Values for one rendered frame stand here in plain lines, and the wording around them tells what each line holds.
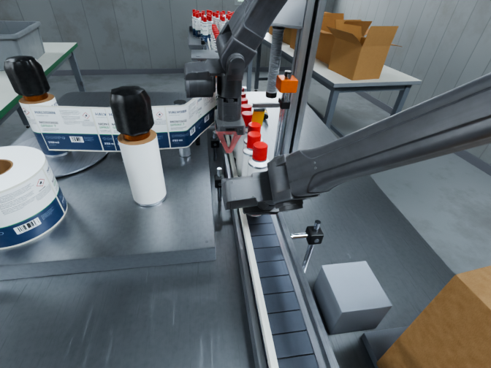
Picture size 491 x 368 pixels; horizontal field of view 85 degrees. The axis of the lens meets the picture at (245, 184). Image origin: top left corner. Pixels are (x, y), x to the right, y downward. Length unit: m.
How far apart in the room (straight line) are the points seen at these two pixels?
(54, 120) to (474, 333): 1.01
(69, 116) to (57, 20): 4.31
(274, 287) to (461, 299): 0.32
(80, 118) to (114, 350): 0.62
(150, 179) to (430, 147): 0.60
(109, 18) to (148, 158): 4.46
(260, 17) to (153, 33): 4.52
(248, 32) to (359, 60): 1.86
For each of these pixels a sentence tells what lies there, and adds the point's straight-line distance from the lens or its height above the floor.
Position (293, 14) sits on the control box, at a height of 1.31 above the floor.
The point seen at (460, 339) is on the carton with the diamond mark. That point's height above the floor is 1.06.
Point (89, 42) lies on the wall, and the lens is 5.19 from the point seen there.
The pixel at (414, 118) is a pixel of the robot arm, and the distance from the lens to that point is 0.29.
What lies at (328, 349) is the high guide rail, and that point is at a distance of 0.47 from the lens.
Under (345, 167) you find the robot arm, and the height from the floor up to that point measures 1.22.
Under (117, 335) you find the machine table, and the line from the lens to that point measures 0.63.
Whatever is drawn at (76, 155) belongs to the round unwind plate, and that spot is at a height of 0.89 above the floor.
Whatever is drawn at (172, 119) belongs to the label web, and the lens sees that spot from 0.88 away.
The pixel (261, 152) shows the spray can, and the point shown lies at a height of 1.07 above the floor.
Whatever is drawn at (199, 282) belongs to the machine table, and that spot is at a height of 0.83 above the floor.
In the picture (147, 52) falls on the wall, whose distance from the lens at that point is 5.10.
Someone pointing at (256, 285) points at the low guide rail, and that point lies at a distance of 0.55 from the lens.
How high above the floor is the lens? 1.38
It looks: 38 degrees down
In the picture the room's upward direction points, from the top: 4 degrees clockwise
